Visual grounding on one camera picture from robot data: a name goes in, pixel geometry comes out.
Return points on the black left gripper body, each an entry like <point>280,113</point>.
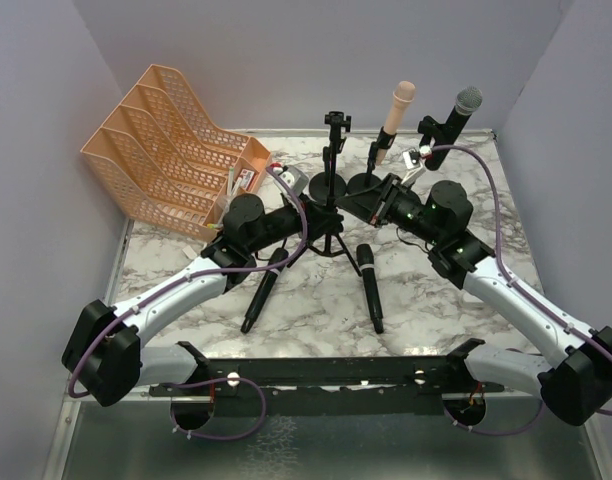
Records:
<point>321,220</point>

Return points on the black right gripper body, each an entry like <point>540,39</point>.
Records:
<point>382,200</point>

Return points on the black stand with round base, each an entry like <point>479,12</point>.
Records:
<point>366,175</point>

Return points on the black microphone with white ring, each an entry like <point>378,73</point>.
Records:
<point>366,263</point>

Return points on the small black tripod stand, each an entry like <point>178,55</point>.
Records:
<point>331,246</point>

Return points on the beige pink microphone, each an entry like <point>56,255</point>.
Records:
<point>403,96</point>

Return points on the silver mesh head black microphone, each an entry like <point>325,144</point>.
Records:
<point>467,102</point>

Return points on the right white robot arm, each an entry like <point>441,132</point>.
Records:
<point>572,373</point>

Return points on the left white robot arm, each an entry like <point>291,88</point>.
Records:
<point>108,353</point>

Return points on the small red white box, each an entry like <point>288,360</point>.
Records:
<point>245,178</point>

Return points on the pens in organizer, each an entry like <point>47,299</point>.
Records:
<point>224,201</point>

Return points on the small white eraser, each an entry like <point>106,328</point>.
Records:
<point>189,252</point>

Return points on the orange plastic file organizer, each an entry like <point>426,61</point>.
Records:
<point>164,161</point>

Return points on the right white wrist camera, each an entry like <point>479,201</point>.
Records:
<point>414,160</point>

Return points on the black mounting rail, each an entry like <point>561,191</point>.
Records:
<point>350,385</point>

